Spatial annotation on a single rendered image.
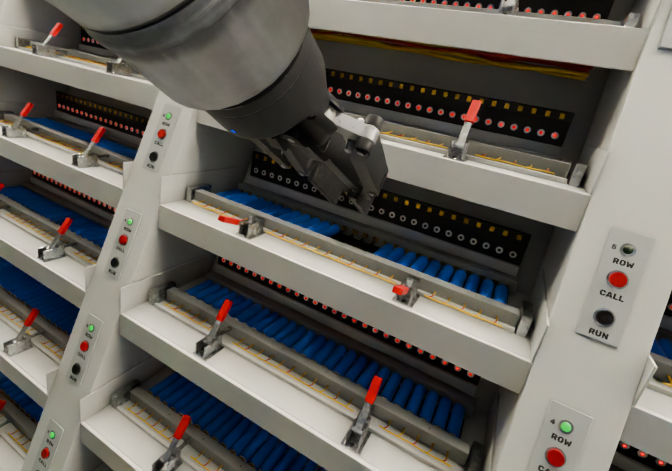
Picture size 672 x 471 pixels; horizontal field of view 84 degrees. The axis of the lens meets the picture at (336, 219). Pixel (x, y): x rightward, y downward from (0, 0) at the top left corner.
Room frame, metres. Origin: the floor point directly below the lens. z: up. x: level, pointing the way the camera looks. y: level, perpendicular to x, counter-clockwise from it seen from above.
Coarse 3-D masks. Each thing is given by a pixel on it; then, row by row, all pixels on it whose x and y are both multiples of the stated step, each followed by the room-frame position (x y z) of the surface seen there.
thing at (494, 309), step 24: (240, 216) 0.64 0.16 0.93; (264, 216) 0.62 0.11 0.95; (288, 240) 0.59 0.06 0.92; (312, 240) 0.59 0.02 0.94; (336, 240) 0.58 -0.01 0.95; (360, 264) 0.56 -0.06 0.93; (384, 264) 0.54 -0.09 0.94; (432, 288) 0.51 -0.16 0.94; (456, 288) 0.50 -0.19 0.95; (480, 312) 0.48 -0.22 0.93; (504, 312) 0.47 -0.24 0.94
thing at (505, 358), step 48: (192, 192) 0.68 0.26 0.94; (288, 192) 0.75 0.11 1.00; (192, 240) 0.63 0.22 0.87; (240, 240) 0.58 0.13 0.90; (432, 240) 0.64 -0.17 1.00; (336, 288) 0.52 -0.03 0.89; (384, 288) 0.52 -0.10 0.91; (432, 336) 0.47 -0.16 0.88; (480, 336) 0.45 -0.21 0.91; (528, 336) 0.47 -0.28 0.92
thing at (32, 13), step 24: (0, 0) 0.92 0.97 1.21; (24, 0) 0.94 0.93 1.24; (24, 24) 0.96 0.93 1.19; (48, 24) 1.00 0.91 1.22; (72, 24) 1.05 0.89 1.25; (72, 48) 1.07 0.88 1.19; (0, 72) 0.95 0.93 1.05; (0, 96) 0.96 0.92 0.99; (24, 96) 1.01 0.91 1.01; (48, 96) 1.06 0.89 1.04; (0, 168) 1.01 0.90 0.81; (24, 168) 1.06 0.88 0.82
